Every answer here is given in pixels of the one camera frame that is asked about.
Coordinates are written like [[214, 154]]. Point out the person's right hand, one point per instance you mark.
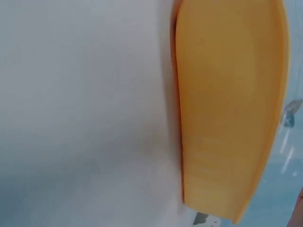
[[299, 210]]

